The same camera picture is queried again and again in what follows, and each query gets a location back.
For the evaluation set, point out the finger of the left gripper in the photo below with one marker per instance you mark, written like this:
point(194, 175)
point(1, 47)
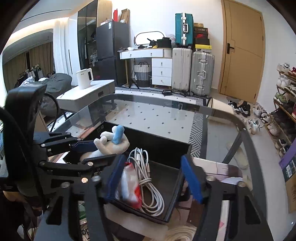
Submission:
point(78, 144)
point(104, 165)

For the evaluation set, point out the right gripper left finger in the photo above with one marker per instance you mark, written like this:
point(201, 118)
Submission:
point(95, 185)

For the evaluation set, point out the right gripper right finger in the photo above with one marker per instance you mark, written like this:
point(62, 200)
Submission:
point(245, 220)

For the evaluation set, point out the red-seal zip bag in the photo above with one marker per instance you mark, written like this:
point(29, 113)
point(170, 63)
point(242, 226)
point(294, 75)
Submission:
point(128, 190)

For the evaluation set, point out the white blue plush toy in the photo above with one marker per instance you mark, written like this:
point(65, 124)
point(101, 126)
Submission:
point(109, 143)

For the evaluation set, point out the black storage box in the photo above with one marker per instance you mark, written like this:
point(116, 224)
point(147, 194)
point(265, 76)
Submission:
point(158, 163)

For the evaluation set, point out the person's left hand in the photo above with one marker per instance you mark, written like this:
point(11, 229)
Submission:
point(10, 197)

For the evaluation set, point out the grey white side table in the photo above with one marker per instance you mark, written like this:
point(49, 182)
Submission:
point(75, 99)

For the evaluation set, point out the dark grey beanbag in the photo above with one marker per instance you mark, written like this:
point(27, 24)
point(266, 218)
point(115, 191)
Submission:
point(57, 84)

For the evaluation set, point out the white electric kettle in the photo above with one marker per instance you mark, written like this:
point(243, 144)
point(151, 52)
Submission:
point(84, 78)

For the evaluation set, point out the open cardboard box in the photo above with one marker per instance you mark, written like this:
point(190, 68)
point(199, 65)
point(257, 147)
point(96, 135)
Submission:
point(287, 165)

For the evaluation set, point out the woven laundry basket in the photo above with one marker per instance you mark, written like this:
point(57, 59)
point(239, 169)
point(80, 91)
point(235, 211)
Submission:
point(143, 74)

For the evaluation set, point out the wooden shoe rack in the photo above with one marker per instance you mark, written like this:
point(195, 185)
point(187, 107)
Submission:
point(282, 124)

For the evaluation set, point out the black refrigerator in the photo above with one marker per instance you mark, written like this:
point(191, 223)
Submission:
point(110, 38)

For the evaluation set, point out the black glass cabinet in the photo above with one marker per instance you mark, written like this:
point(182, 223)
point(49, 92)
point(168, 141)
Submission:
point(89, 18)

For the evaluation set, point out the oval vanity mirror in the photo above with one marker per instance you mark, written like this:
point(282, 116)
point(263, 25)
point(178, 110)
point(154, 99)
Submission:
point(147, 39)

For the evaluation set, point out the white dressing desk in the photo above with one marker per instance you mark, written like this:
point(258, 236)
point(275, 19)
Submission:
point(159, 58)

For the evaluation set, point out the white suitcase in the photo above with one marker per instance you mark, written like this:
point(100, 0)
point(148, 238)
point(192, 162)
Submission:
point(181, 68)

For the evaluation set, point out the silver suitcase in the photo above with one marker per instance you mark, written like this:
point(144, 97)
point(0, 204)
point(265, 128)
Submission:
point(202, 70)

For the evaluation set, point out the stacked shoe boxes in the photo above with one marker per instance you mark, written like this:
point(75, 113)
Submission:
point(201, 38)

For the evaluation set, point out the tan wooden door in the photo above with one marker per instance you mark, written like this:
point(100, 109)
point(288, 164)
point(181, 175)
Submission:
point(243, 52)

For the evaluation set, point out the teal suitcase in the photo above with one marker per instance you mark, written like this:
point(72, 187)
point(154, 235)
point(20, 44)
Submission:
point(184, 30)

